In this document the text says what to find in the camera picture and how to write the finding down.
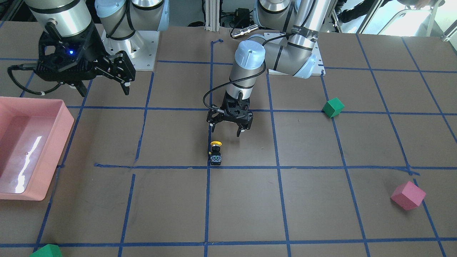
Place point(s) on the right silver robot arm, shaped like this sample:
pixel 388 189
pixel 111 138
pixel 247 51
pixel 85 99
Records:
pixel 120 18

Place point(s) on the aluminium frame post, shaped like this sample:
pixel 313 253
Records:
pixel 212 10

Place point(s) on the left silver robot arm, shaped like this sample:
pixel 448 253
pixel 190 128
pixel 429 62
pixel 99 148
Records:
pixel 300 21

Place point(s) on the yellow push button switch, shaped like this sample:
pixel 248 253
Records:
pixel 215 154

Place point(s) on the green foam cube centre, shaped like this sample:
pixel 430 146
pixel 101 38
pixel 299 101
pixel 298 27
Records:
pixel 333 107

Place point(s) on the pink plastic bin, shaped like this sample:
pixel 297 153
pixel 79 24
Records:
pixel 33 133

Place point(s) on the pink foam cube far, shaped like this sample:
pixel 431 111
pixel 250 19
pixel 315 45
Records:
pixel 408 196

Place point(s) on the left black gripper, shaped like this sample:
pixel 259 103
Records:
pixel 247 122

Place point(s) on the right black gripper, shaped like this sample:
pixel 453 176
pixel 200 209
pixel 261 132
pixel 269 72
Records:
pixel 93 49

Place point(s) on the green foam cube near bin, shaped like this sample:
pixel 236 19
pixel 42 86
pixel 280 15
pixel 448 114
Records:
pixel 48 250

